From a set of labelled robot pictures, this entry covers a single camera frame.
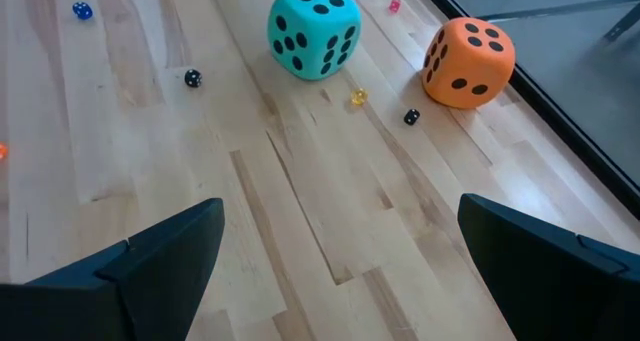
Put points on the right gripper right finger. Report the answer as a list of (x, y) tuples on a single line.
[(550, 281)]

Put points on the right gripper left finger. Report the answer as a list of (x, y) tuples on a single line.
[(125, 291)]

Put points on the small orange translucent die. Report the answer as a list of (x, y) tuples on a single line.
[(3, 151)]

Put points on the small black die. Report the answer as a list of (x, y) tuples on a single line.
[(411, 117), (193, 78)]

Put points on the large orange foam die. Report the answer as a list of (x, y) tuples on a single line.
[(467, 63)]

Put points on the small yellow translucent die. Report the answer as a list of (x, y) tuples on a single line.
[(359, 97)]

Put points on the small blue translucent die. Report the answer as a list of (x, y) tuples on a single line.
[(82, 10)]

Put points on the large teal foam die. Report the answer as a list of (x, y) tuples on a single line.
[(314, 31)]

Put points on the small pink translucent die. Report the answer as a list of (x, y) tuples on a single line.
[(394, 5)]

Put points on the black aluminium table frame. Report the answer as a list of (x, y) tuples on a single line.
[(550, 111)]

